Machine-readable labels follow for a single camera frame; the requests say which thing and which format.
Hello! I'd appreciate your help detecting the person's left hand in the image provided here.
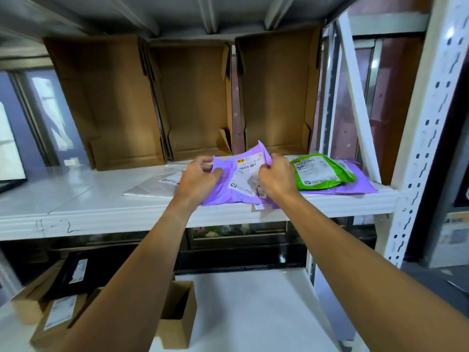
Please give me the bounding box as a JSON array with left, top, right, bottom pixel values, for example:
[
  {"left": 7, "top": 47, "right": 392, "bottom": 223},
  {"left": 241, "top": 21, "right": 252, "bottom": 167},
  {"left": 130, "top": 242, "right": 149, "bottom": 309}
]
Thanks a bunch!
[{"left": 175, "top": 155, "right": 224, "bottom": 205}]

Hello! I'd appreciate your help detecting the person's right hand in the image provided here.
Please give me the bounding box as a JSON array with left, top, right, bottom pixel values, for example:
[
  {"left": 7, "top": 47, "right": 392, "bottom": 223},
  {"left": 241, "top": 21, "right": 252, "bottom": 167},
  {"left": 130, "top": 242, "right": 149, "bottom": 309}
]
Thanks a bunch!
[{"left": 257, "top": 153, "right": 302, "bottom": 203}]

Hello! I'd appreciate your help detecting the purple mailer bag with label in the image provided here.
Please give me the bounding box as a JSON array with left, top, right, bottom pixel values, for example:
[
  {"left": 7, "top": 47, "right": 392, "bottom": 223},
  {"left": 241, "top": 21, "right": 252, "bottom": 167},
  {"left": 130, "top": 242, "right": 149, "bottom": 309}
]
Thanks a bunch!
[{"left": 202, "top": 140, "right": 281, "bottom": 210}]

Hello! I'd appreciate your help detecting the person's right forearm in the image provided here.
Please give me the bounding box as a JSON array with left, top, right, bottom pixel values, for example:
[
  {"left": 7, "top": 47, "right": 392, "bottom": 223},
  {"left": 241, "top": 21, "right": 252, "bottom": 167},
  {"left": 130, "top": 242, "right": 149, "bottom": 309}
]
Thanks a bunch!
[{"left": 280, "top": 190, "right": 469, "bottom": 352}]

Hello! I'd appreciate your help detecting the person's left forearm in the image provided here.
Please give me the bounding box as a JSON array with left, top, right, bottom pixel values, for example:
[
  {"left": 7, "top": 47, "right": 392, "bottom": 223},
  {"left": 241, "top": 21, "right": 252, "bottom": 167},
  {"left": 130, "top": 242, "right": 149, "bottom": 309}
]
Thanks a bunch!
[{"left": 59, "top": 192, "right": 196, "bottom": 352}]

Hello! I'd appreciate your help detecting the white metal shelving rack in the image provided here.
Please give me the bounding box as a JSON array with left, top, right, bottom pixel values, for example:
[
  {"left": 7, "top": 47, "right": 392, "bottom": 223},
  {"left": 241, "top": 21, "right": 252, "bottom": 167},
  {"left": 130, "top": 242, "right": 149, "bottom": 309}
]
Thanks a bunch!
[{"left": 0, "top": 0, "right": 469, "bottom": 352}]

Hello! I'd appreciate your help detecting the green mailer bag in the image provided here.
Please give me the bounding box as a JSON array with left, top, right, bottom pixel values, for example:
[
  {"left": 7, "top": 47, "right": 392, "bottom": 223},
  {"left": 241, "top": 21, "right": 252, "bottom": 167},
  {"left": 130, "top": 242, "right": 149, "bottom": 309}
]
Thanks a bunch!
[{"left": 290, "top": 153, "right": 357, "bottom": 191}]

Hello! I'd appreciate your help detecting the white mailer bag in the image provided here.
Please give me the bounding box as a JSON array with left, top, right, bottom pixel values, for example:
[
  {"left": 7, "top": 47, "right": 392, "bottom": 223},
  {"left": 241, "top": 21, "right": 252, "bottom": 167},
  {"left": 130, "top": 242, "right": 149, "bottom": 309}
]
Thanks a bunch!
[{"left": 122, "top": 171, "right": 184, "bottom": 198}]

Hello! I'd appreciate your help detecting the tall open cardboard bin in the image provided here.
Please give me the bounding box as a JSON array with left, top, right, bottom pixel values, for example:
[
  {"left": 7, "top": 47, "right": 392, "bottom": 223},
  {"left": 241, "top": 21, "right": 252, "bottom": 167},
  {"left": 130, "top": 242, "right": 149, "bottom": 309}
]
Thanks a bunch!
[{"left": 234, "top": 25, "right": 323, "bottom": 155}]

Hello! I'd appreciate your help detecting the narrow open cardboard bin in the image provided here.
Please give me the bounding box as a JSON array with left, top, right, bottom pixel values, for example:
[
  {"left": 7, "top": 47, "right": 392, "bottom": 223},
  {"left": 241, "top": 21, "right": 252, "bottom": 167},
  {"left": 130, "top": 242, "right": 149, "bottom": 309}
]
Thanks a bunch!
[{"left": 146, "top": 39, "right": 234, "bottom": 162}]

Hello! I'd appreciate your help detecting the wide open cardboard bin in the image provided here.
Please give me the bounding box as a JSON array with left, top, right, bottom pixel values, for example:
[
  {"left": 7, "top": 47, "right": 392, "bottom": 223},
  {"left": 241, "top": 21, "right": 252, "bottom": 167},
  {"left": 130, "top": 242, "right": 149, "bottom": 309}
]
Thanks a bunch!
[{"left": 43, "top": 34, "right": 168, "bottom": 171}]

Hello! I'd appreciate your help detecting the small open cardboard box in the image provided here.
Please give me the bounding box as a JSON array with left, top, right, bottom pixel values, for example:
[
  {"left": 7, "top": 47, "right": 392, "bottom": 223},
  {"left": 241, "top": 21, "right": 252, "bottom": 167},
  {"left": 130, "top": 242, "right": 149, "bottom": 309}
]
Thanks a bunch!
[{"left": 153, "top": 280, "right": 198, "bottom": 350}]

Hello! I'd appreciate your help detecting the black mailer bag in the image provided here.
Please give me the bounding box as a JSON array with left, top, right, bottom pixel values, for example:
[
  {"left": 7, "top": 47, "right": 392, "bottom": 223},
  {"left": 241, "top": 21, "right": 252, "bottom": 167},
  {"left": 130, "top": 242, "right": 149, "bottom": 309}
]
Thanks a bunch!
[{"left": 51, "top": 251, "right": 110, "bottom": 301}]

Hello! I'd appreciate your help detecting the labelled cardboard box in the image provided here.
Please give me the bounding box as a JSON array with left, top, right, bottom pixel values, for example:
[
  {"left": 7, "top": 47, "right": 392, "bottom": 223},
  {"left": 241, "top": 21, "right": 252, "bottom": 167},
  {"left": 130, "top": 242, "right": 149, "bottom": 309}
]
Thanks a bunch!
[{"left": 30, "top": 287, "right": 101, "bottom": 350}]

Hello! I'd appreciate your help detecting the plain cardboard box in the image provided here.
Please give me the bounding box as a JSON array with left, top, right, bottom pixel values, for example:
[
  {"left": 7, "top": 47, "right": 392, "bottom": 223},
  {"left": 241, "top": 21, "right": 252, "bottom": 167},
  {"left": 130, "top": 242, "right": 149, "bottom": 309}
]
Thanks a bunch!
[{"left": 11, "top": 259, "right": 66, "bottom": 325}]

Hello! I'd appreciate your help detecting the white board with black frame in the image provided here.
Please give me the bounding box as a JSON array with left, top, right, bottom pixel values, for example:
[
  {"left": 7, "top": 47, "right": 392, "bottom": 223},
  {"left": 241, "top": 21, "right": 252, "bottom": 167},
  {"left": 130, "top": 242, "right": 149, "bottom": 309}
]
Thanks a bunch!
[{"left": 0, "top": 100, "right": 28, "bottom": 194}]

